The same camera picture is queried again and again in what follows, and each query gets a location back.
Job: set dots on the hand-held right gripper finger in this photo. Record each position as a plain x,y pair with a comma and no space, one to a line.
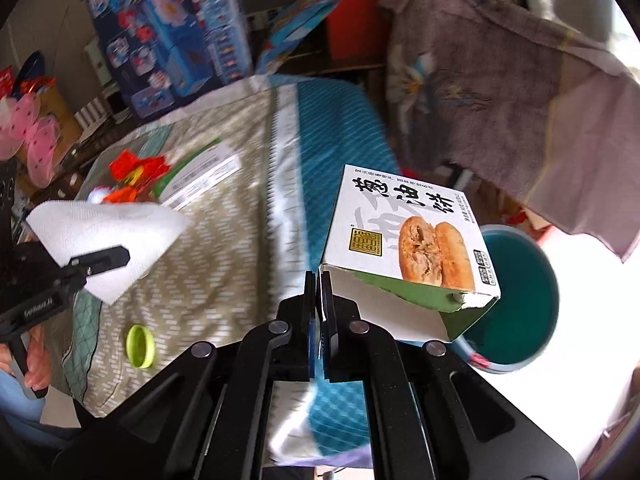
313,332
325,355

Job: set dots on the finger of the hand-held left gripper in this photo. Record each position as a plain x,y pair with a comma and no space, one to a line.
102,259

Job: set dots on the white paper tissue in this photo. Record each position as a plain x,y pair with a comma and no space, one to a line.
100,225

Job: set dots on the red yellow plastic wrapper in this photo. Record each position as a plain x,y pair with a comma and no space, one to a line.
140,167

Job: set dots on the white pastry box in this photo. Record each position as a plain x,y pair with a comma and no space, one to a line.
390,220

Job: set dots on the teal plastic bin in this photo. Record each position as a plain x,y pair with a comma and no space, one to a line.
515,300

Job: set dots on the person's left hand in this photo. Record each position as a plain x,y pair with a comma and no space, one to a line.
40,362

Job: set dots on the small white round object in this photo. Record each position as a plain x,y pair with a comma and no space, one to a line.
98,194

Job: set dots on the orange wrapper piece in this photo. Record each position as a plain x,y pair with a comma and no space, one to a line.
122,195

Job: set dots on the green bottle cap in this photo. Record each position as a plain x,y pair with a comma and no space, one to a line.
140,347

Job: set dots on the teal beige patterned bedspread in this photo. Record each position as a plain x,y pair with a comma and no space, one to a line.
225,260

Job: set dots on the person's blue trousers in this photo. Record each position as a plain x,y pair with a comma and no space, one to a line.
30,410

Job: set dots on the green white flat carton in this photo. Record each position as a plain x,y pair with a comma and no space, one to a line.
200,175

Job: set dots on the blue printed toy box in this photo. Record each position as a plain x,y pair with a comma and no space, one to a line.
165,35

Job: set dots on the blue printed plastic bag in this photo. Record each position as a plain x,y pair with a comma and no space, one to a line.
295,30

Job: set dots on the grey floral hanging cloth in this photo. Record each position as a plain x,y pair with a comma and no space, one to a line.
500,85

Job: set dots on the orange red cabinet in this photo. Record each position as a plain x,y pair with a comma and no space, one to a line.
350,10

